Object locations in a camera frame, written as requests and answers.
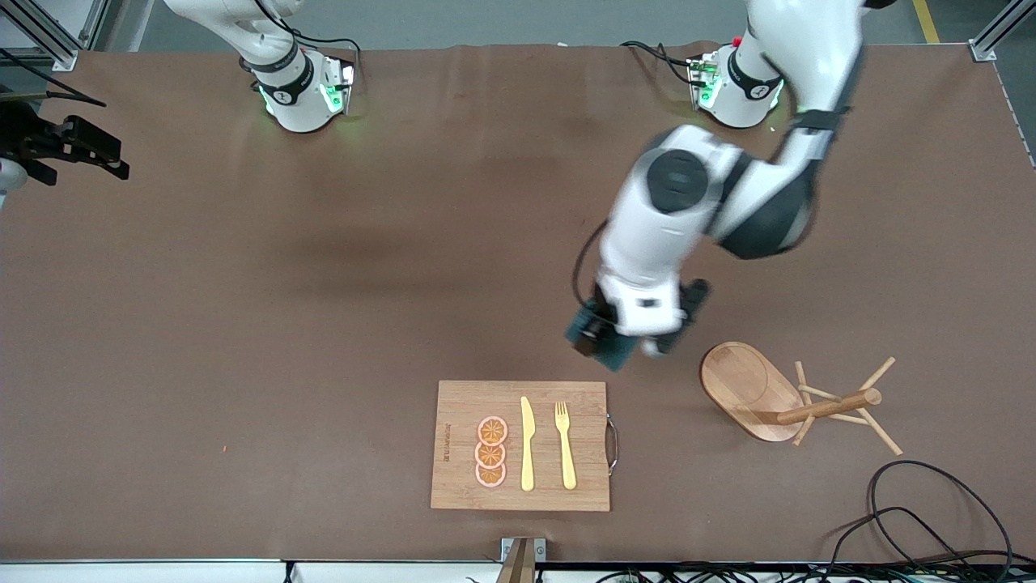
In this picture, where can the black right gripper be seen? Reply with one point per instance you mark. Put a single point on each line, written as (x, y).
(31, 142)

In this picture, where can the teal cup yellow inside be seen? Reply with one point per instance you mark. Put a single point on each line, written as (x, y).
(619, 352)

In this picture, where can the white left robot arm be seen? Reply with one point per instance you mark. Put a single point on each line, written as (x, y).
(664, 235)

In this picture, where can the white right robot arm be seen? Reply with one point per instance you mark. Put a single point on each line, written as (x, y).
(299, 105)

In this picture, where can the wooden mug tree stand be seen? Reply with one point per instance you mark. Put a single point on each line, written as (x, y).
(740, 380)

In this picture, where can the yellow plastic fork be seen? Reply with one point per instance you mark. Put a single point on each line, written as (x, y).
(568, 465)

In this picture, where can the yellow plastic knife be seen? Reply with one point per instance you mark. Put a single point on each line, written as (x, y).
(528, 453)

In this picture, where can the orange slice toy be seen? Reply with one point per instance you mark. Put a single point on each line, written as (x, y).
(490, 476)
(492, 430)
(490, 455)

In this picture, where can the bamboo cutting board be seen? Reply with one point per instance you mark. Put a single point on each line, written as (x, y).
(461, 486)

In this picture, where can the brown table cover sheet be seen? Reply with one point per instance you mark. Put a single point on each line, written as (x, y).
(324, 324)

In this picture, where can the aluminium frame profile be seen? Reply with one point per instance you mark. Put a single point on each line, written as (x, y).
(57, 44)
(991, 40)

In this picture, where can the aluminium camera post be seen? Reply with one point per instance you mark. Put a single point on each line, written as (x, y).
(518, 563)

